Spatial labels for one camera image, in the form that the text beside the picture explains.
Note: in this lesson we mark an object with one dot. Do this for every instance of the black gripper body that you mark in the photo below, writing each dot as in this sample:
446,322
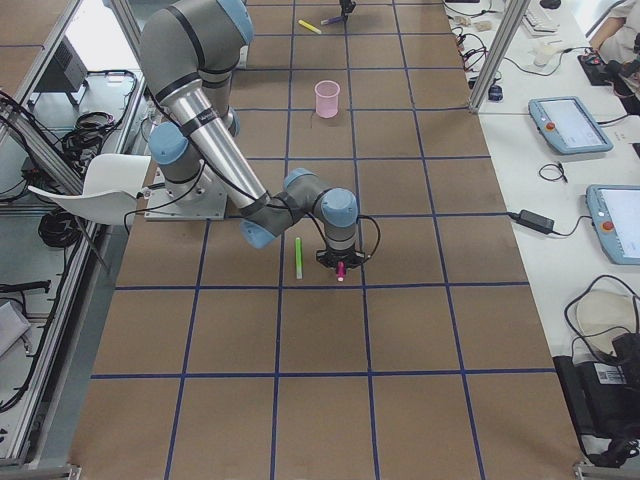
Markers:
347,5
336,258

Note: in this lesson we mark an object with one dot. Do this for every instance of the purple marker pen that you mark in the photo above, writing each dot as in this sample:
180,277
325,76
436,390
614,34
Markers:
334,20

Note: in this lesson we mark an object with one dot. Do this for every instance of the pink marker pen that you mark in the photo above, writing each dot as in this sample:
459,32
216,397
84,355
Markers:
340,271

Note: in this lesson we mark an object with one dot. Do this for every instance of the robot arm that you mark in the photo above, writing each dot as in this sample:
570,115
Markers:
188,51

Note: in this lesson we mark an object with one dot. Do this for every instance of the pink mesh cup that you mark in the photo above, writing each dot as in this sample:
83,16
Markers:
327,98

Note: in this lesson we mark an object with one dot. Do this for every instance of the green marker pen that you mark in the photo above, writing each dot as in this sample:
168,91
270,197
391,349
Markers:
298,251

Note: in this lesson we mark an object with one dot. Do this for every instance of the yellow marker pen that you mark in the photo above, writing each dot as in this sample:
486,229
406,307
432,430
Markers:
310,27

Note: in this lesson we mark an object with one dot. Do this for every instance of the black power adapter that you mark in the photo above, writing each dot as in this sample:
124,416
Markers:
541,224

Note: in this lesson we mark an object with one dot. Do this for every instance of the white chair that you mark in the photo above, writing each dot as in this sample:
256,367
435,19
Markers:
110,189

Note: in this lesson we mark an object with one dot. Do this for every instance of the far teach pendant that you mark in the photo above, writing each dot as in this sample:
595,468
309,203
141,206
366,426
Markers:
567,126

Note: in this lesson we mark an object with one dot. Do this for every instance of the teach pendant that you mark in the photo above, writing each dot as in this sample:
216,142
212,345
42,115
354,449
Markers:
615,215
567,126

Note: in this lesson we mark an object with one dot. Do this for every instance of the person in white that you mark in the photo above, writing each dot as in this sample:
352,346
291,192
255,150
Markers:
617,43

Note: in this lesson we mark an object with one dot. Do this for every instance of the near teach pendant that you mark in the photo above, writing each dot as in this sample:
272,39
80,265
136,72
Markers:
615,215

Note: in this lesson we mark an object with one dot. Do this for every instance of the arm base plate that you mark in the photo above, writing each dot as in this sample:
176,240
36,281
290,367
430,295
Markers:
205,199

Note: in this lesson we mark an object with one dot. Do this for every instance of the aluminium frame post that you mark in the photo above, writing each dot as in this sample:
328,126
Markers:
505,33

